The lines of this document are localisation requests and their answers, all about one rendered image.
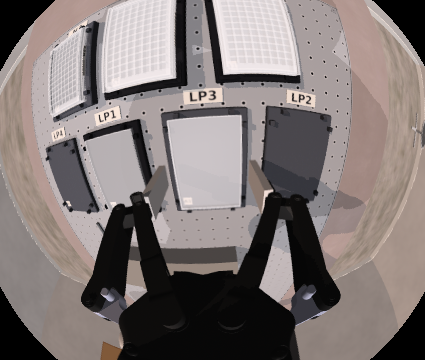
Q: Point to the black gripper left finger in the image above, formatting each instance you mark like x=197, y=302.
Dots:
x=105, y=291

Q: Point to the black flat plate with corner posts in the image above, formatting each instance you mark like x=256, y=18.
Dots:
x=295, y=145

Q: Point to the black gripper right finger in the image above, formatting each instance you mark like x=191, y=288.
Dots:
x=315, y=290

